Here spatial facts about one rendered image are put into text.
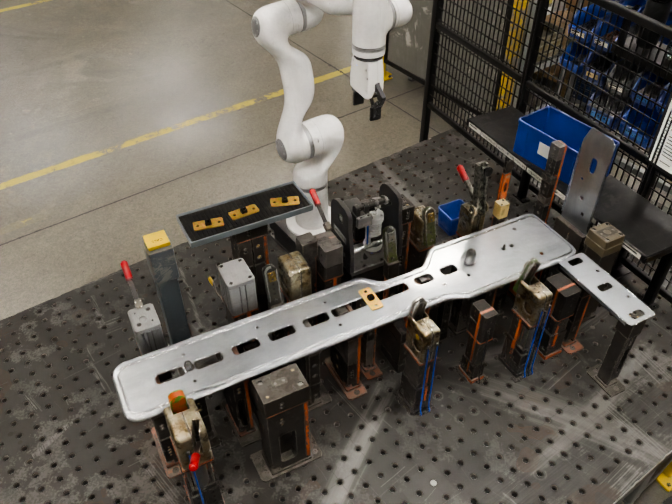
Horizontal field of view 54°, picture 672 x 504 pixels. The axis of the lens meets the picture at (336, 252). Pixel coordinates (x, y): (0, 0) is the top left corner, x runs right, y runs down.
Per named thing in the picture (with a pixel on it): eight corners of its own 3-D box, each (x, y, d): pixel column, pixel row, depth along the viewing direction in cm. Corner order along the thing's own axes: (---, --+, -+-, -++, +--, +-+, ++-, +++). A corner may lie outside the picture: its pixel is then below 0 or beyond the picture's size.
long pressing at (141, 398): (130, 435, 153) (129, 431, 152) (108, 367, 167) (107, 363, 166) (581, 254, 200) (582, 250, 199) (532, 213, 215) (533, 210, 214)
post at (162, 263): (174, 360, 206) (147, 256, 176) (167, 344, 211) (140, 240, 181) (197, 351, 208) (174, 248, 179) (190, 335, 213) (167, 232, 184)
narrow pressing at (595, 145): (584, 236, 204) (615, 143, 182) (559, 216, 212) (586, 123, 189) (586, 235, 204) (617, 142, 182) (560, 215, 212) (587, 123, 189)
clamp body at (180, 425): (196, 532, 165) (172, 454, 141) (178, 483, 175) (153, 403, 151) (235, 513, 169) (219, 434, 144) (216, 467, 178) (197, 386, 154)
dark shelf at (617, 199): (643, 265, 194) (647, 257, 192) (465, 125, 254) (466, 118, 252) (695, 243, 202) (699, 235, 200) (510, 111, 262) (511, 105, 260)
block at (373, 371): (367, 381, 200) (371, 316, 180) (347, 351, 208) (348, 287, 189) (383, 374, 202) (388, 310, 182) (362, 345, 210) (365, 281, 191)
